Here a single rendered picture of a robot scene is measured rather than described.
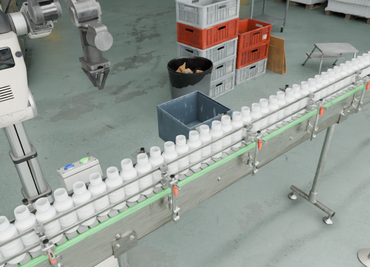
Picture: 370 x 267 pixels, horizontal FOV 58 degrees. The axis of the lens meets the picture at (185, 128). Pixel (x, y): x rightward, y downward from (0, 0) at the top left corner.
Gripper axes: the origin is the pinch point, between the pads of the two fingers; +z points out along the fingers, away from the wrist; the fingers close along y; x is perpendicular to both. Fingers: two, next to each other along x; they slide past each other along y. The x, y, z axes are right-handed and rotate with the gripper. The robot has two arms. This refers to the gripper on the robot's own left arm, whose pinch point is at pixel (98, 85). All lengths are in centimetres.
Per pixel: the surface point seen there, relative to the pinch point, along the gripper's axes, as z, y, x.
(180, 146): 27.9, -13.4, -22.7
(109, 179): 27.7, -13.6, 7.3
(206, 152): 35, -15, -35
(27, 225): 29.7, -14.9, 35.1
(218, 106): 47, 28, -81
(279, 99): 27, -13, -82
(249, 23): 71, 213, -306
